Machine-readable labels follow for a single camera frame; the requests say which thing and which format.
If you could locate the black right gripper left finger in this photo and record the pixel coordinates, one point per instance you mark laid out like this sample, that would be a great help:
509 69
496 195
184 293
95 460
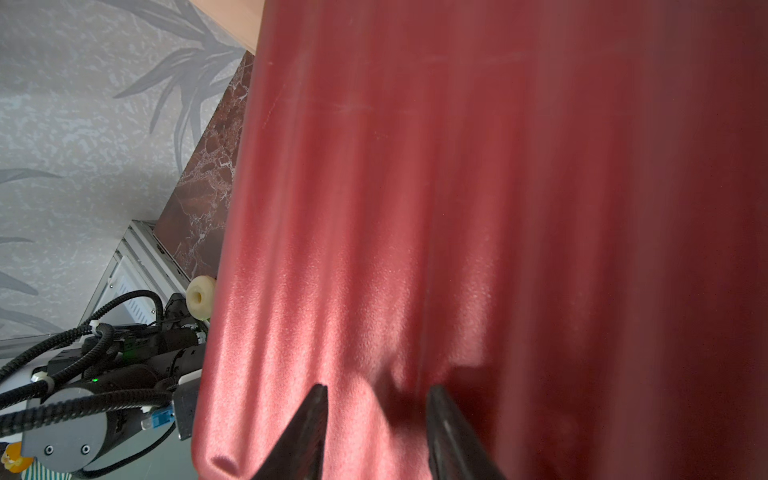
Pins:
299 451

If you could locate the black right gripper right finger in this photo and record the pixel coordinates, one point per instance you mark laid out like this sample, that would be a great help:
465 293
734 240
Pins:
455 450

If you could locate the red ribbed hardshell suitcase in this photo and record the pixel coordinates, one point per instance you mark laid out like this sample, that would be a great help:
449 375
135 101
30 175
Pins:
555 209

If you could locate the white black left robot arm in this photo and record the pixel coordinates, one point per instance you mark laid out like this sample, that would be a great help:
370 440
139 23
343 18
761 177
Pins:
95 398

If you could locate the aluminium frame profiles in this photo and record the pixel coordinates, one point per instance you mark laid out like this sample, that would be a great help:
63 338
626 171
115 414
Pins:
140 262

